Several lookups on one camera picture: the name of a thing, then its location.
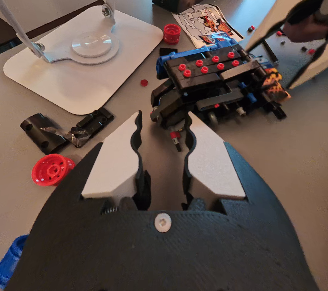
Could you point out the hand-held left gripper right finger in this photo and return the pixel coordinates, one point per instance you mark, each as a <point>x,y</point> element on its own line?
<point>215,168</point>

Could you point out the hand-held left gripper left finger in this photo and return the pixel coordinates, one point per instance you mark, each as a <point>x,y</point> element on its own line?
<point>115,165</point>

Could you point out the black and blue brick truck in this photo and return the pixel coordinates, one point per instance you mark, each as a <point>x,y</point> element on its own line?
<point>212,78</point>

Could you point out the sticker sheet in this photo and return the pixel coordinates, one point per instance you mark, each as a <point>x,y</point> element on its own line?
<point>194,24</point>

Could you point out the blue wheel rim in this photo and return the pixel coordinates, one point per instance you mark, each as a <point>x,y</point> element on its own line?
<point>11,257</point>

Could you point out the grey desk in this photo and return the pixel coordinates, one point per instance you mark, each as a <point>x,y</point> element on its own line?
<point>269,155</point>

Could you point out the person's right hand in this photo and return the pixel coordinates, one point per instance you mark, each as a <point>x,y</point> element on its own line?
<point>305,30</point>

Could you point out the crumpled black tape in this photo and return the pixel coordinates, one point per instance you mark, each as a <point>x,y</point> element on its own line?
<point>76,135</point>

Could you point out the black studded brick piece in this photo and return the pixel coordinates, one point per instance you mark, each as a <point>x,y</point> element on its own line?
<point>98,119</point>

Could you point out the long black brick axle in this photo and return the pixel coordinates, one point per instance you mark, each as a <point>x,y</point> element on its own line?
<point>270,51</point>

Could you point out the red wheel rim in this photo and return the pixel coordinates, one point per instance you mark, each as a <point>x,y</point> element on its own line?
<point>171,33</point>
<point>51,170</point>

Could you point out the small black and red piece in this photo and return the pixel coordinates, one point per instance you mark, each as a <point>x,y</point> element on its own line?
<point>251,28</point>

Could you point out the small red round stud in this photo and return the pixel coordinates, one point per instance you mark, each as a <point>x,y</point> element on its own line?
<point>144,83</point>

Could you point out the white book stand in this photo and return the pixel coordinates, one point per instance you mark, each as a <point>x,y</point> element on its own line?
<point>76,85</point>

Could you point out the black Lego beam piece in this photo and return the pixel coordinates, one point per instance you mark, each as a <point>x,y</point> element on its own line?
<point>33,126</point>

